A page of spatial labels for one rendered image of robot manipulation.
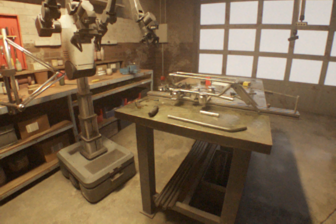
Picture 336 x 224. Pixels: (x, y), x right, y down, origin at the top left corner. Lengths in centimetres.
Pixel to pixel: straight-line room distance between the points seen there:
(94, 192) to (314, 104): 409
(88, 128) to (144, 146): 67
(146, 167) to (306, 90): 364
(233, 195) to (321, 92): 353
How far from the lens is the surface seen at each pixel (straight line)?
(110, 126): 246
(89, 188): 156
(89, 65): 146
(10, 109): 170
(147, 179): 124
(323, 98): 432
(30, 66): 249
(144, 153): 111
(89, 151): 168
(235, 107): 99
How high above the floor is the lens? 121
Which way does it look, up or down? 17 degrees down
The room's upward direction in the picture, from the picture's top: straight up
